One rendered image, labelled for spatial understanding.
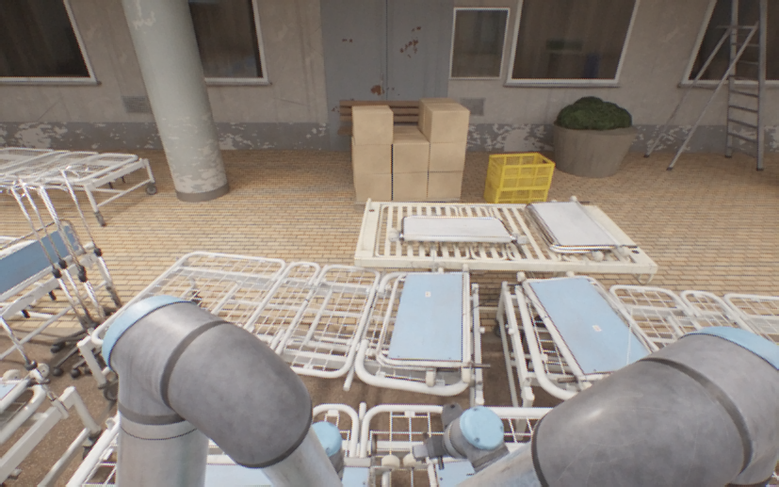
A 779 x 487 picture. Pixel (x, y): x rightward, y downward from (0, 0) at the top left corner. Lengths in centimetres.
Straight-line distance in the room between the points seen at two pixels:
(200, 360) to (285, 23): 631
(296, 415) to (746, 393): 45
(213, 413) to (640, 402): 42
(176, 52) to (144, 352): 445
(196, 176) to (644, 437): 495
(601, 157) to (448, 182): 240
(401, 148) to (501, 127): 296
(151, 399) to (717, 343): 62
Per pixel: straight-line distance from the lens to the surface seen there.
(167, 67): 487
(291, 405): 50
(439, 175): 438
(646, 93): 763
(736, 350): 52
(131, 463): 64
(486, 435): 96
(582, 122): 600
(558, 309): 229
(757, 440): 49
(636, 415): 43
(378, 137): 412
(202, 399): 48
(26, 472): 278
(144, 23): 488
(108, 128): 815
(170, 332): 53
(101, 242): 474
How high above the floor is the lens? 189
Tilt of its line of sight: 30 degrees down
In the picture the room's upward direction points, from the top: straight up
